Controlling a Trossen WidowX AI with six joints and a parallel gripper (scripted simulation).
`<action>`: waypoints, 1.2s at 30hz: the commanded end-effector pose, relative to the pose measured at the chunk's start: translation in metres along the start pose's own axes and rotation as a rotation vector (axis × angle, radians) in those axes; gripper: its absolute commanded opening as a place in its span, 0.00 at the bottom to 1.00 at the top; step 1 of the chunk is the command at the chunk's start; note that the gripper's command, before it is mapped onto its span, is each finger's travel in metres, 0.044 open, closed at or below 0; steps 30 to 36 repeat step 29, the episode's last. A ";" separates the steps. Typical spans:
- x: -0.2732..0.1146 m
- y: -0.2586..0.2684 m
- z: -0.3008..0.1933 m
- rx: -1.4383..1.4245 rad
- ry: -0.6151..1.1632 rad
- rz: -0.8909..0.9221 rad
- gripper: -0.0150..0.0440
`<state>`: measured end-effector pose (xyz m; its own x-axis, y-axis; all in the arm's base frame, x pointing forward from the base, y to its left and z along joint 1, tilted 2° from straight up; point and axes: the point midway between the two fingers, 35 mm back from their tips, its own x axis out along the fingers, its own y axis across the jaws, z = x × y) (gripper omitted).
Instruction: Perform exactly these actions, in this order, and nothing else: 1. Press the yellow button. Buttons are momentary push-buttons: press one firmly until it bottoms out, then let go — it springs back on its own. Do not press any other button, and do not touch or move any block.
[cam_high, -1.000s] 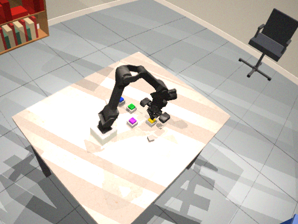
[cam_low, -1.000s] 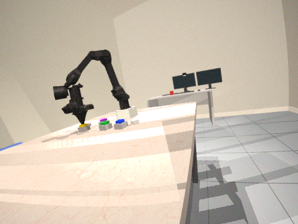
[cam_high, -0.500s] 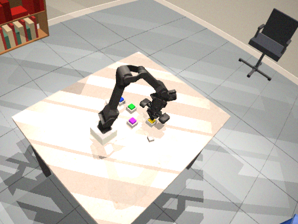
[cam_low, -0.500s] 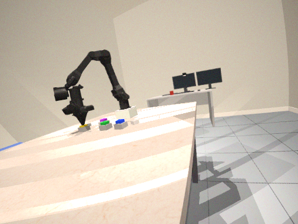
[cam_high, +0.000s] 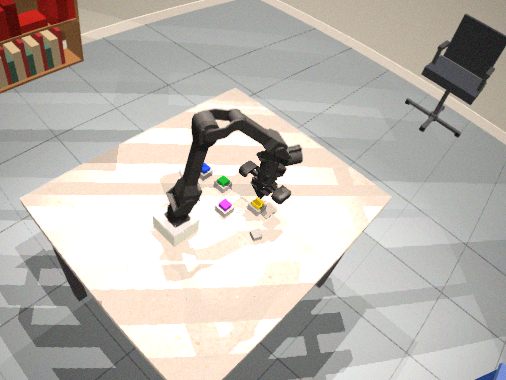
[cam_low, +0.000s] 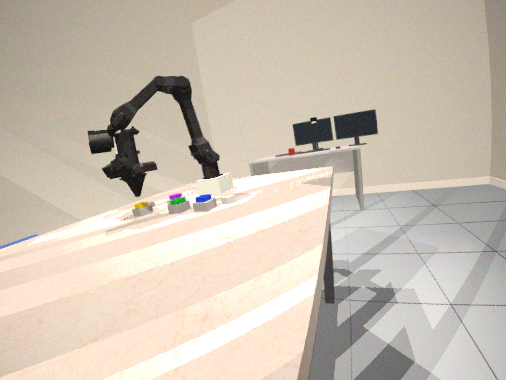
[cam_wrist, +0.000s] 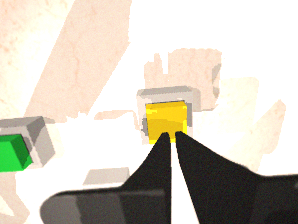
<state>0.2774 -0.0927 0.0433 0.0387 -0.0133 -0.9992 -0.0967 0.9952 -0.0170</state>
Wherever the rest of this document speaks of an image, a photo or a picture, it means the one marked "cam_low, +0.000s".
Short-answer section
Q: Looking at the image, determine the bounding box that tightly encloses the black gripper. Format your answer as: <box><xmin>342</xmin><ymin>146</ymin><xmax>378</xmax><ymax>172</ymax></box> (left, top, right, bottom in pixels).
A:
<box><xmin>109</xmin><ymin>147</ymin><xmax>157</xmax><ymax>197</ymax></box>

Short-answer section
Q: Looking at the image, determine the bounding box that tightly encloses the blue button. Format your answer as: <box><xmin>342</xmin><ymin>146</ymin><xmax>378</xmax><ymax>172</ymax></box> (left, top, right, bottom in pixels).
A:
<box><xmin>192</xmin><ymin>194</ymin><xmax>217</xmax><ymax>212</ymax></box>

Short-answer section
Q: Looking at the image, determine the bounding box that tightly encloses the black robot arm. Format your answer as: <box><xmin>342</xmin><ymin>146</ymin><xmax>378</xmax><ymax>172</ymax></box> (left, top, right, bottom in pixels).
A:
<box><xmin>88</xmin><ymin>76</ymin><xmax>223</xmax><ymax>180</ymax></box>

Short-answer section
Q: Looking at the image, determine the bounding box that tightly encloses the yellow button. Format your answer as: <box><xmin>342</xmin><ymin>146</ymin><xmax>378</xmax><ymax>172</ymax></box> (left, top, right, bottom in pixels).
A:
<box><xmin>132</xmin><ymin>201</ymin><xmax>154</xmax><ymax>216</ymax></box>

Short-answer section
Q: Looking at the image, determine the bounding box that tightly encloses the purple button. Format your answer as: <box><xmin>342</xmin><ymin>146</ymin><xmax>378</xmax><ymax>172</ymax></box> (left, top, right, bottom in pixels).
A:
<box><xmin>167</xmin><ymin>193</ymin><xmax>186</xmax><ymax>205</ymax></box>

